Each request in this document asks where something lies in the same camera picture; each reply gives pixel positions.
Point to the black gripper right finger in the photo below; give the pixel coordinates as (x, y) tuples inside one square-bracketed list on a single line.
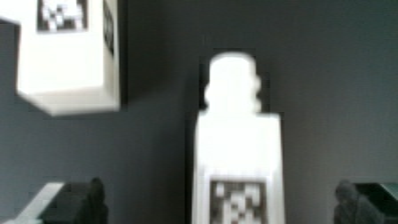
[(367, 203)]

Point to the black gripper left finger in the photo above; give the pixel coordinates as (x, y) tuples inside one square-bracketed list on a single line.
[(66, 204)]

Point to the white table leg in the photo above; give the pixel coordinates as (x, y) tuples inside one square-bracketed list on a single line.
[(239, 186), (68, 54)]

